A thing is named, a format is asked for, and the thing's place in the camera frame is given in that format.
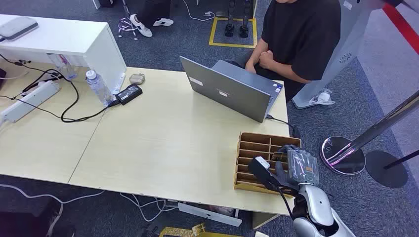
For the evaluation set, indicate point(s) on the white power strip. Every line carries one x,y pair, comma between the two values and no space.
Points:
31,100

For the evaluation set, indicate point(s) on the black robot leg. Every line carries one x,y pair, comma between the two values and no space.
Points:
245,19
229,19

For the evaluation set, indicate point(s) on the cardboard slotted organizer box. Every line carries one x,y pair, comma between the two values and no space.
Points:
253,153

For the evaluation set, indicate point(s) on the black stanchion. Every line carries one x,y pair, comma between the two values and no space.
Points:
386,171

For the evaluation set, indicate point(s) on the white gate post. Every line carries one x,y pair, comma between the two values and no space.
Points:
348,45

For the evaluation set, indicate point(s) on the black power adapter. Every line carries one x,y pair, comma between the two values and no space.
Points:
129,94

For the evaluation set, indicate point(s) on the grey laptop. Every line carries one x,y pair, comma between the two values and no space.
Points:
229,91

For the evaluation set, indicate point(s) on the flat grey device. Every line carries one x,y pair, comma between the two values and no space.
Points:
17,27

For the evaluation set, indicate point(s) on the grey earbuds case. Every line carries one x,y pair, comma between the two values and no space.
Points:
137,78

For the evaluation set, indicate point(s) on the chrome stool frame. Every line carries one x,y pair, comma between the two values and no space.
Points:
126,25

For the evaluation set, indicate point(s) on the white slim bar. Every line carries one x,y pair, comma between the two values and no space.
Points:
118,83

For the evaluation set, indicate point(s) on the white cabinet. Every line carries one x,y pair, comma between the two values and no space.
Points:
65,37

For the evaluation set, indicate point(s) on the person's right forearm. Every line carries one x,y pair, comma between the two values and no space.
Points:
258,50

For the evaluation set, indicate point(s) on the clear bottle with pink label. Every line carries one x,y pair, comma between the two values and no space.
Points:
64,67

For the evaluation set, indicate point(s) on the yellow cardboard piece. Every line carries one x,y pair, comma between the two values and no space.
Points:
183,232

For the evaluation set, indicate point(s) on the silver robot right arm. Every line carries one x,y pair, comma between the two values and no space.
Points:
316,204

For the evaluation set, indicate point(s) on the person's left hand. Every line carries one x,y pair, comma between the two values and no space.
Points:
266,59

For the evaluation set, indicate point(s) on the chrome stanchion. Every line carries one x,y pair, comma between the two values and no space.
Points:
340,157

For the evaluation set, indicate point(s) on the person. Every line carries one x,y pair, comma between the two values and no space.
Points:
301,36
147,11

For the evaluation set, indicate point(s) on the white metal bar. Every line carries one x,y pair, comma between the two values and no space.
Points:
209,214

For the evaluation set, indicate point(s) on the person's right hand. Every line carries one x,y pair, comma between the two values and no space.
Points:
250,67

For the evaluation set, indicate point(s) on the red barrier belt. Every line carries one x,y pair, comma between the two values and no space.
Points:
402,26

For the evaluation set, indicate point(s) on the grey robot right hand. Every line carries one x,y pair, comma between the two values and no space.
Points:
302,168

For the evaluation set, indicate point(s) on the person's left forearm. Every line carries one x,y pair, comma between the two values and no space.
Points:
289,72

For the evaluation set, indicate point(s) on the crumpled white plastic wrap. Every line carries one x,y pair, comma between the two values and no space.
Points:
323,96

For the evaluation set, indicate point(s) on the black and white wrist camera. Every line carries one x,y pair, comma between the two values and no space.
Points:
258,167

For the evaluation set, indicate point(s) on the clear bottle with white cap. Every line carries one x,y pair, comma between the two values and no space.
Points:
99,88

